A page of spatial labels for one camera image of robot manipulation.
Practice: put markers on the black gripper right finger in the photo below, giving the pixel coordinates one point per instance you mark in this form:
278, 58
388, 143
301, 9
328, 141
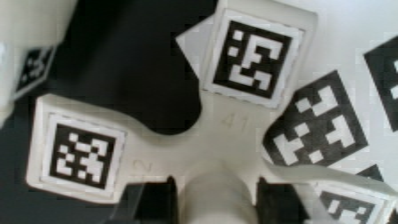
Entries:
280, 206

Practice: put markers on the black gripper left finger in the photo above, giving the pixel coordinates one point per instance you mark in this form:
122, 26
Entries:
148, 204

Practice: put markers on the white cylindrical table leg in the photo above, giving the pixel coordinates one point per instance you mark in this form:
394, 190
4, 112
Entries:
214, 196

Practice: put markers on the white round table top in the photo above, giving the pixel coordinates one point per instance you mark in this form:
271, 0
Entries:
35, 21

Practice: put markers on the white cross table base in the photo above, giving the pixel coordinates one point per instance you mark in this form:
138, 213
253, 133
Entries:
97, 151

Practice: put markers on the white marker sheet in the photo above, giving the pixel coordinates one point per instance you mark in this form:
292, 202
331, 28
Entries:
337, 129

